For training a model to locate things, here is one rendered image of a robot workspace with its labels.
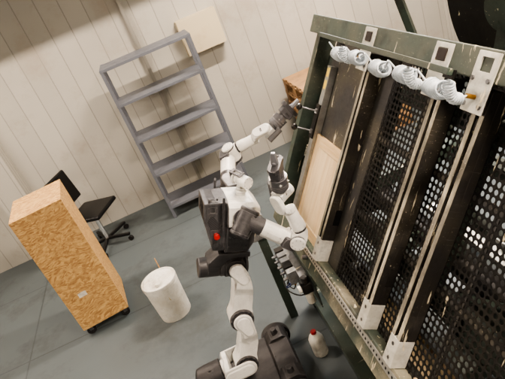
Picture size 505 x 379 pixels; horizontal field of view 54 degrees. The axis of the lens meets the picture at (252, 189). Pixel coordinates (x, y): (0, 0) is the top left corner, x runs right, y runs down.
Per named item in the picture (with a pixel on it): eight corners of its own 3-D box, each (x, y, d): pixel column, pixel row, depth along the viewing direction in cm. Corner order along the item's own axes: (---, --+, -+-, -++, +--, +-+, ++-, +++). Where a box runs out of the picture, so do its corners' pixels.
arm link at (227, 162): (227, 162, 310) (228, 185, 293) (216, 148, 302) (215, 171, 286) (243, 153, 306) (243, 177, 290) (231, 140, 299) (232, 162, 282)
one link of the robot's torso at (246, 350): (238, 382, 299) (230, 319, 279) (231, 359, 316) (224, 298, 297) (263, 375, 302) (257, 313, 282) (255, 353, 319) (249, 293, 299)
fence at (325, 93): (295, 217, 310) (289, 216, 309) (334, 66, 277) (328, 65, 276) (297, 220, 305) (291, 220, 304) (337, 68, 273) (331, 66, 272)
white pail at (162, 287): (158, 307, 431) (134, 266, 410) (189, 292, 434) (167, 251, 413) (161, 329, 403) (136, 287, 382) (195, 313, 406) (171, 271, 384)
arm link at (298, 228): (297, 214, 232) (313, 244, 241) (297, 202, 241) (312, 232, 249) (276, 222, 236) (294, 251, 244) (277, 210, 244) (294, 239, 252)
